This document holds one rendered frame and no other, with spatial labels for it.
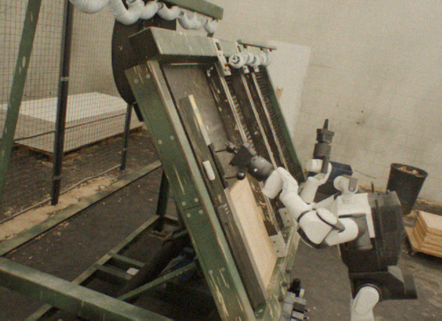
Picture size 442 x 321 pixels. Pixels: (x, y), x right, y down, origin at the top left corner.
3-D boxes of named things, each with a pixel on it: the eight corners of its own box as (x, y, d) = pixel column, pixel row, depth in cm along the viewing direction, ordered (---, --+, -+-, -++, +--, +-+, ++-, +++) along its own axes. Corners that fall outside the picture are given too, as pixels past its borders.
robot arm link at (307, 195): (310, 179, 226) (298, 208, 232) (302, 181, 217) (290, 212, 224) (327, 188, 220) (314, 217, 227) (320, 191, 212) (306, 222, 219)
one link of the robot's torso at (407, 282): (414, 290, 193) (409, 255, 191) (419, 306, 181) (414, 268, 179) (353, 292, 202) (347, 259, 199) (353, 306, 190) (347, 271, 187)
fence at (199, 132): (257, 304, 177) (266, 302, 176) (179, 99, 168) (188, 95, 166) (260, 297, 182) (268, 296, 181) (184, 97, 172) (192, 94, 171)
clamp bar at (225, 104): (273, 260, 215) (317, 250, 207) (193, 46, 203) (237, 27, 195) (275, 252, 224) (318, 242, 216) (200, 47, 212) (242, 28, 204)
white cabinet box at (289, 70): (277, 189, 594) (311, 47, 539) (239, 179, 606) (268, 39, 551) (282, 177, 651) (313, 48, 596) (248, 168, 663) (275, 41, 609)
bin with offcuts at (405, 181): (417, 221, 573) (432, 178, 556) (379, 210, 585) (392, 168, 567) (411, 208, 622) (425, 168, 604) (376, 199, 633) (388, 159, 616)
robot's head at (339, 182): (348, 192, 193) (345, 174, 191) (359, 197, 183) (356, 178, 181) (335, 195, 192) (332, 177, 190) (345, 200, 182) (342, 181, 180)
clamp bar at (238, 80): (284, 228, 256) (321, 219, 247) (218, 49, 243) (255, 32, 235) (286, 222, 265) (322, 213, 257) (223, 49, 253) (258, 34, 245)
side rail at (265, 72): (293, 185, 354) (306, 181, 351) (251, 65, 343) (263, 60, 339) (295, 182, 362) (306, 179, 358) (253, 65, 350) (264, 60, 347)
